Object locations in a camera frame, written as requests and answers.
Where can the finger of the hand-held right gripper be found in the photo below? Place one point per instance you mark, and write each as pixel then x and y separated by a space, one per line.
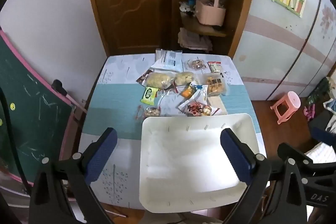
pixel 325 137
pixel 296 154

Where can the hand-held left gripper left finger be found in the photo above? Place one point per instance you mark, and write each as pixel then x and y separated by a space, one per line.
pixel 102 155

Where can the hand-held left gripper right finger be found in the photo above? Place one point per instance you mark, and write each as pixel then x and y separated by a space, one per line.
pixel 236 158

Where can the white plastic tray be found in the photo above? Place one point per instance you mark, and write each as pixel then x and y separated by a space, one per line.
pixel 183 155

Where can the long brown cracker packet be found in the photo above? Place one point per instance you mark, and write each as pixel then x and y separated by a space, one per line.
pixel 217 104

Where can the large red and white packet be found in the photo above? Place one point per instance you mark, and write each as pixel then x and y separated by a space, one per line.
pixel 194 107

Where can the clear mixed nut packet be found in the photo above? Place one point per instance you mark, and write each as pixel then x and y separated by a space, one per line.
pixel 152 112

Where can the green snack packet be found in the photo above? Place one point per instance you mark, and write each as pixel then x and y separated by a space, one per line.
pixel 149 95

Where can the clear pack of yellow puffs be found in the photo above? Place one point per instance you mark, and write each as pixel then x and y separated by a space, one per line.
pixel 215 84

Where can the large clear popcorn bag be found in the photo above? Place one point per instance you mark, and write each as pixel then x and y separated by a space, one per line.
pixel 158 80

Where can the small clear popcorn bag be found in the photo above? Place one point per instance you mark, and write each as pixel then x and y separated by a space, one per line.
pixel 184 78

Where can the white checkered pillow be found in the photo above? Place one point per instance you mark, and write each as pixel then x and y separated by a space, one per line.
pixel 321 154

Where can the pink toy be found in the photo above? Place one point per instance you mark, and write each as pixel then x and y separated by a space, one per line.
pixel 309 111

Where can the printed teal tablecloth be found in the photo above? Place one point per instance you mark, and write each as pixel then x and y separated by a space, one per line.
pixel 118 113

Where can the dark green box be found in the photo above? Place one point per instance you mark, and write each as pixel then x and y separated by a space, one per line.
pixel 317 92

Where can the pink plastic stool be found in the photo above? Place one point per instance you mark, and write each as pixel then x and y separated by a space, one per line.
pixel 286 106

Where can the thin red stick packet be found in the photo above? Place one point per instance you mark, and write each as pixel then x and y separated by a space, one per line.
pixel 139 112

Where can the long white snack packet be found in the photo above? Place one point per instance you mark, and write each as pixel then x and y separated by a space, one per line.
pixel 197 86

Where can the orange snack packet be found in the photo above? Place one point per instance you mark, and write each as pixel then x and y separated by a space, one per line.
pixel 187 92

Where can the dark brown candy wrapper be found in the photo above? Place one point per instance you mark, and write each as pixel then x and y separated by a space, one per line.
pixel 141 78

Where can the red and white snack packet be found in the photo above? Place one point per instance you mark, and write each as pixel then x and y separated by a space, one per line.
pixel 215 67

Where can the small clear nut packet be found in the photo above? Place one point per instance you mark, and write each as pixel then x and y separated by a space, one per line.
pixel 196 64

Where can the pale floral wardrobe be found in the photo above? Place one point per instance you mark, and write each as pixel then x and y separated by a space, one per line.
pixel 275 43

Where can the clear bag with blue label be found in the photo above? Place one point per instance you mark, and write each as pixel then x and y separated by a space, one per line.
pixel 169 60

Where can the folded pink cloths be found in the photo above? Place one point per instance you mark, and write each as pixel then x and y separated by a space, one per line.
pixel 194 40

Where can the pink basket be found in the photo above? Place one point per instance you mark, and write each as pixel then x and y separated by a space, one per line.
pixel 210 12

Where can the wooden door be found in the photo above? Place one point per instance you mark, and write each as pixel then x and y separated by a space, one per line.
pixel 126 3

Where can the wooden shelf unit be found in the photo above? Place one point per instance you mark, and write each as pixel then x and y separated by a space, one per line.
pixel 244 3

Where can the small toys on shelf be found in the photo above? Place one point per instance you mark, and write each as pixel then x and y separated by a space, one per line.
pixel 187 5

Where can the green chalkboard with pink frame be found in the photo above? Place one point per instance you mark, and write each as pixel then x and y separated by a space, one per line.
pixel 34 121

